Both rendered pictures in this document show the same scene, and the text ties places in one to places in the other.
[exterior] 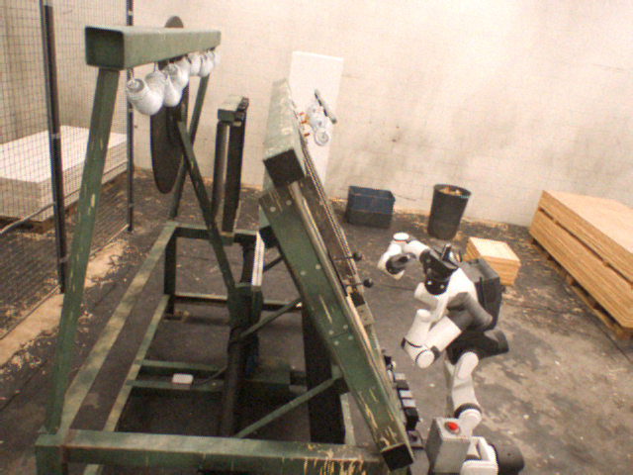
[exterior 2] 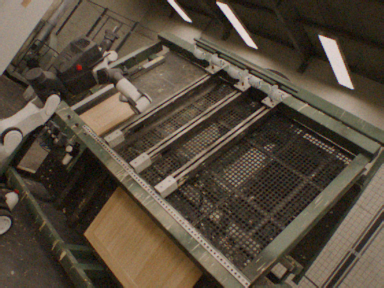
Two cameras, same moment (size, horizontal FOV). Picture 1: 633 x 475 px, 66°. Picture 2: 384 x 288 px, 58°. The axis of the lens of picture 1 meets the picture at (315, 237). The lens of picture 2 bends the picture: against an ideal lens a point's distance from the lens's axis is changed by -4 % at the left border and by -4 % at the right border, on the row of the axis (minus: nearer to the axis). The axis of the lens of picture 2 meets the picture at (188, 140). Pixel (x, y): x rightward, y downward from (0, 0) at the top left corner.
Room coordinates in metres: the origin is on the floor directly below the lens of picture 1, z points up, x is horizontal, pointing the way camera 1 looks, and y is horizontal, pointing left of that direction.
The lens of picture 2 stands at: (4.27, -1.91, 1.33)
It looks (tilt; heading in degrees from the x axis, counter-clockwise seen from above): 2 degrees down; 132
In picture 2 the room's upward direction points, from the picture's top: 36 degrees clockwise
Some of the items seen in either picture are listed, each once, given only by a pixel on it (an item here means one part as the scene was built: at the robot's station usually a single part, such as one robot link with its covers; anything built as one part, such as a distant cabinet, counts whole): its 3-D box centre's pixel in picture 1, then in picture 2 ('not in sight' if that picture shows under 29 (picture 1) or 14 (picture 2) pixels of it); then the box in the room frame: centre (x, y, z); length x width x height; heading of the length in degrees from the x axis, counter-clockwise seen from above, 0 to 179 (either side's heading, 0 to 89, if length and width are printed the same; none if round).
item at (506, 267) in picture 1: (484, 262); not in sight; (5.05, -1.92, 0.20); 0.61 x 0.53 x 0.40; 1
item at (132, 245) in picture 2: not in sight; (141, 245); (2.84, -0.08, 0.53); 0.90 x 0.02 x 0.55; 7
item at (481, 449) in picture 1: (472, 456); not in sight; (2.06, -1.03, 0.28); 0.21 x 0.20 x 0.13; 97
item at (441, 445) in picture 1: (446, 445); (36, 92); (1.51, -0.65, 0.84); 0.12 x 0.12 x 0.18; 7
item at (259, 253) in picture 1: (260, 238); (221, 208); (2.89, 0.35, 1.00); 1.30 x 0.05 x 0.04; 7
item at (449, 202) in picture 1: (446, 212); not in sight; (6.34, -1.70, 0.33); 0.52 x 0.51 x 0.65; 1
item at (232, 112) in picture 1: (230, 166); (292, 197); (3.15, 0.64, 1.38); 0.70 x 0.15 x 0.85; 7
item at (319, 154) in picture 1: (307, 142); not in sight; (6.10, 0.30, 1.03); 0.61 x 0.58 x 2.05; 1
